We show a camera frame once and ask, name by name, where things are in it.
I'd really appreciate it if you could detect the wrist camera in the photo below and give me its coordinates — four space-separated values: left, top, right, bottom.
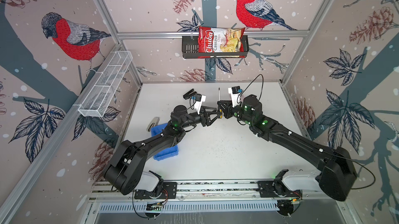
228 86 243 107
183 89 206 114

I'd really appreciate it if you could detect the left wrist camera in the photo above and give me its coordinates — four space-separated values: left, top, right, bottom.
183 89 206 114

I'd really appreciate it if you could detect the red cassava chips bag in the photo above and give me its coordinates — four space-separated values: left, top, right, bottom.
198 27 245 52

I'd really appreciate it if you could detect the white mesh wall shelf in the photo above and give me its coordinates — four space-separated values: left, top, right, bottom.
78 51 133 118

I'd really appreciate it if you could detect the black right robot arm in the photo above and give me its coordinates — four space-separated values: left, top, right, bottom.
217 95 357 202

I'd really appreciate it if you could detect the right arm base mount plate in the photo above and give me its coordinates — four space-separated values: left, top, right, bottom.
257 180 302 198

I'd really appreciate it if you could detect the yellow black handled screwdriver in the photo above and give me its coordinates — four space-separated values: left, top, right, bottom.
218 88 221 110

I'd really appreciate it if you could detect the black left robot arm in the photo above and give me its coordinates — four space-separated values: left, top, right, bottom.
101 105 222 197

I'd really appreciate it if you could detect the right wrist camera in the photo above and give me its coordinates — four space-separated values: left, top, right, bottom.
228 86 243 107

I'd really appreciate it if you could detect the blue plastic bin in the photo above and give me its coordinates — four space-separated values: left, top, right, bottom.
150 123 179 161

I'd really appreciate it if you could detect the aluminium front rail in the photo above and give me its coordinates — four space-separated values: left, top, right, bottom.
88 178 337 202

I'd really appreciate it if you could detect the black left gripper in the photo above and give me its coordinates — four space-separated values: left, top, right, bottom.
180 106 220 130

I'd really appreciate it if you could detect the black wire wall basket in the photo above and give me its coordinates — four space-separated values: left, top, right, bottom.
182 35 249 59

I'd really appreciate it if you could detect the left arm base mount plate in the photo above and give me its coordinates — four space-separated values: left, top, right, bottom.
134 181 177 200

